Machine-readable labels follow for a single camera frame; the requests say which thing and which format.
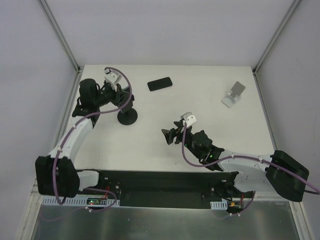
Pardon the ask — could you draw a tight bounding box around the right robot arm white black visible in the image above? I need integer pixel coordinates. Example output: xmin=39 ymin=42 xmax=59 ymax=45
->
xmin=161 ymin=121 xmax=310 ymax=202

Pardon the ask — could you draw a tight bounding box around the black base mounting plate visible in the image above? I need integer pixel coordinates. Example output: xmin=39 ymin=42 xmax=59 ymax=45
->
xmin=72 ymin=170 xmax=253 ymax=209

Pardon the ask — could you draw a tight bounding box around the right aluminium frame post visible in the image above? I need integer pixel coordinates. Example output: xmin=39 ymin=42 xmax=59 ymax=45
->
xmin=252 ymin=0 xmax=303 ymax=76

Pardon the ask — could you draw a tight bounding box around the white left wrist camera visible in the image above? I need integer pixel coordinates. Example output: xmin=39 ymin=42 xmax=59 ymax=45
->
xmin=104 ymin=68 xmax=122 ymax=89

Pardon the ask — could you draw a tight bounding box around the right white cable duct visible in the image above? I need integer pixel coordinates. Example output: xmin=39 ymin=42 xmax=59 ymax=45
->
xmin=210 ymin=199 xmax=228 ymax=211

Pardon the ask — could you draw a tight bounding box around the black round-base phone stand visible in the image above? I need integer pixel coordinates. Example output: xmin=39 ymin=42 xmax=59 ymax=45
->
xmin=117 ymin=95 xmax=138 ymax=126

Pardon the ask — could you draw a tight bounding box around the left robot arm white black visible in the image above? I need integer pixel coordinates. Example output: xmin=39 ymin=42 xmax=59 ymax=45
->
xmin=35 ymin=78 xmax=134 ymax=200

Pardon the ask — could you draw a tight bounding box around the left white cable duct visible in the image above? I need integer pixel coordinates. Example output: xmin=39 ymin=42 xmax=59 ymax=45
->
xmin=42 ymin=196 xmax=120 ymax=208

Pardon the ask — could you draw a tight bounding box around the left aluminium frame post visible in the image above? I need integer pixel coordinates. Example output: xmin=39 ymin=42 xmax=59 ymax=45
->
xmin=38 ymin=0 xmax=85 ymax=74

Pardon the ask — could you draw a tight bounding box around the silver folding phone stand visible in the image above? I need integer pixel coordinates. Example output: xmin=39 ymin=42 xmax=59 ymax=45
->
xmin=221 ymin=81 xmax=246 ymax=108

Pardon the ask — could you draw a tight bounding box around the aluminium frame post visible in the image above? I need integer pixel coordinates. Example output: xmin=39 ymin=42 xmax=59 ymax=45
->
xmin=252 ymin=0 xmax=303 ymax=76
xmin=38 ymin=0 xmax=85 ymax=74

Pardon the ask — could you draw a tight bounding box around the white cable duct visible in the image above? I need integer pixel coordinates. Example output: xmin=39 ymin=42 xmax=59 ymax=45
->
xmin=210 ymin=199 xmax=228 ymax=211
xmin=42 ymin=196 xmax=120 ymax=208

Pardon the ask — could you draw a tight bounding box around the black phone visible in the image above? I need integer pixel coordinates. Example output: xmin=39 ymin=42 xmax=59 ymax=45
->
xmin=147 ymin=77 xmax=173 ymax=92

